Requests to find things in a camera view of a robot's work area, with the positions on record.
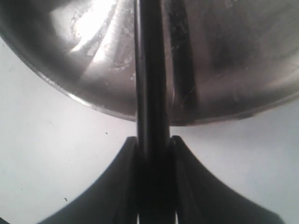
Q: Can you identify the black kitchen knife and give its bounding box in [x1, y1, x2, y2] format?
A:
[134, 0, 175, 224]

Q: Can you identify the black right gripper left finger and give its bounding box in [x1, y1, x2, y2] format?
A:
[42, 137, 137, 224]

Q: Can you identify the round stainless steel plate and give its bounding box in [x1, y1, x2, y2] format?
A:
[0, 0, 299, 126]

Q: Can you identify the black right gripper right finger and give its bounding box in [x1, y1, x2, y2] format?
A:
[171, 136, 284, 224]

